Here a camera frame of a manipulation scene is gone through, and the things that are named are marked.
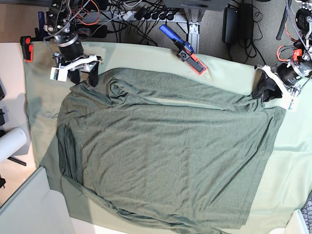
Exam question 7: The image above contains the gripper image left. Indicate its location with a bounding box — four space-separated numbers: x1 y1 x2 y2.
51 55 102 87

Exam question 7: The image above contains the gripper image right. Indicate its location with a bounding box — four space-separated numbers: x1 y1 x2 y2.
252 64 295 102

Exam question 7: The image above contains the green T-shirt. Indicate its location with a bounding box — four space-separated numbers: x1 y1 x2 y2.
57 68 285 234

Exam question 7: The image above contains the black power brick floor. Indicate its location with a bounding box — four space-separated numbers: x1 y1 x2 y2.
77 24 108 39

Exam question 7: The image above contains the blue orange clamp left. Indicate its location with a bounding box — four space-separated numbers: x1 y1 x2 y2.
20 11 48 62

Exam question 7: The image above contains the blue orange clamp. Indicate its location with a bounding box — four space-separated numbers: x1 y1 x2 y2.
20 11 48 62
159 24 208 76

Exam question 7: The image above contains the black power adapter left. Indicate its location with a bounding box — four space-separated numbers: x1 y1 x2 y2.
222 7 239 45

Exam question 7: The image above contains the black power adapter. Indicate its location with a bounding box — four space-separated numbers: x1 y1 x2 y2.
222 7 239 45
239 3 254 39

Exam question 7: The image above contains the black power adapter right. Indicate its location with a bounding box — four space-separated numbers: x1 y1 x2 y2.
239 3 254 39

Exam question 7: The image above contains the blue orange clamp centre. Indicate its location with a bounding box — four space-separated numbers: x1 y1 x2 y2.
159 24 208 76

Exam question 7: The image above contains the white cylinder roll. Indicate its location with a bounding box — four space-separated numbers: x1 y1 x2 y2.
0 127 27 162

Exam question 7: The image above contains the light green table cloth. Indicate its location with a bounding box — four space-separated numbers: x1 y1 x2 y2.
24 42 312 234

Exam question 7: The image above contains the power strip with plugs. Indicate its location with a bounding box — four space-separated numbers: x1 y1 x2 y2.
103 10 187 23

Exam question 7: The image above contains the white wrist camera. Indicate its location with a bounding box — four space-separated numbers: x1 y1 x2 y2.
279 93 296 111
50 67 68 82

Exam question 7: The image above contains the aluminium frame post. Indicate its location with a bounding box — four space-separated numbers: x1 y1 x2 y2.
184 8 204 54

